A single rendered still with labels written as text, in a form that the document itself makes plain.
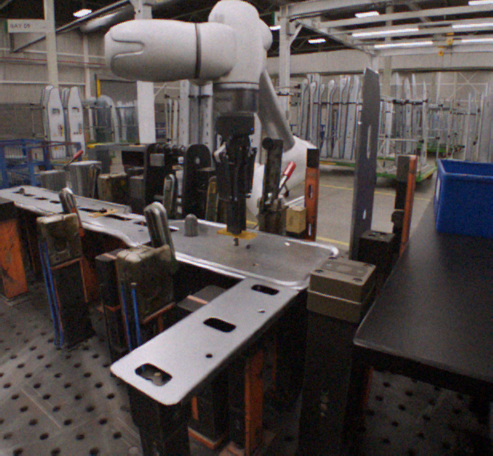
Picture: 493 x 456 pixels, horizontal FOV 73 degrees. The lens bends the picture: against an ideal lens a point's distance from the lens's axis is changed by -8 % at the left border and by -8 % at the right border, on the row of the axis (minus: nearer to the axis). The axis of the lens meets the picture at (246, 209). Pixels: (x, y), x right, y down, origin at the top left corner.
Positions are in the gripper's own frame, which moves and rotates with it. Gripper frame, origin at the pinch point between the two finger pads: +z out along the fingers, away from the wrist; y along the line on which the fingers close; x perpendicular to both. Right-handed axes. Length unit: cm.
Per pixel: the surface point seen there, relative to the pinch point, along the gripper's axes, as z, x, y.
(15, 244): 18, -76, 15
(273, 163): -9.1, 0.1, -15.3
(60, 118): -26, -841, -435
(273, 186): -3.9, 1.2, -13.6
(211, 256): 6.6, -0.4, 8.0
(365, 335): 3.5, 33.6, 23.5
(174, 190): 0.7, -30.8, -13.5
